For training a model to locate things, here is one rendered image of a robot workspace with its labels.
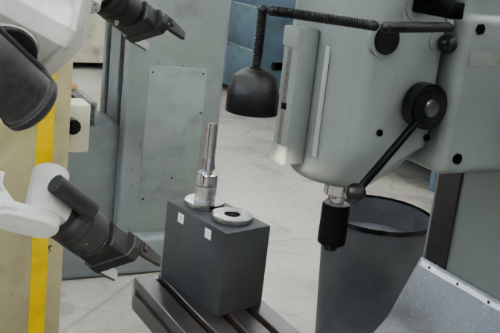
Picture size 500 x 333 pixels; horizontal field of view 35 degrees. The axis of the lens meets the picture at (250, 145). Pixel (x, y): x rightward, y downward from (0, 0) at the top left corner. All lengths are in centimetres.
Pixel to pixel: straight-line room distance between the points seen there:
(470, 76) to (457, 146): 11
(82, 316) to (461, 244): 231
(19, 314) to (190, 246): 151
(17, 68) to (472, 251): 94
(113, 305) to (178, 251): 201
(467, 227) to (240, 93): 72
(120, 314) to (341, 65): 266
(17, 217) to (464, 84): 75
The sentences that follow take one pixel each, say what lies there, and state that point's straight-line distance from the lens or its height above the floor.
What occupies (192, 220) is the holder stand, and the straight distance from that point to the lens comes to 171.
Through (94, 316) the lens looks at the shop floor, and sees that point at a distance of 366.
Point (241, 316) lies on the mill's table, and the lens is 171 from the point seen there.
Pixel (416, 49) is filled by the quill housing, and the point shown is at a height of 154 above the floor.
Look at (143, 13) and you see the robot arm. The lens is 176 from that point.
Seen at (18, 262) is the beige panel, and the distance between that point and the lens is 306.
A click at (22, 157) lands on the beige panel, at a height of 85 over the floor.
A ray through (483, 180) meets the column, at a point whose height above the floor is 127.
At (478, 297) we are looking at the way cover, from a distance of 162.
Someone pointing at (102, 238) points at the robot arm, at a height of 113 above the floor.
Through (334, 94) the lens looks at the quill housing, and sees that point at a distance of 118.
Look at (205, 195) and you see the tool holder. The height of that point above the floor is 112.
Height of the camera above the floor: 166
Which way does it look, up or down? 14 degrees down
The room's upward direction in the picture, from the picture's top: 6 degrees clockwise
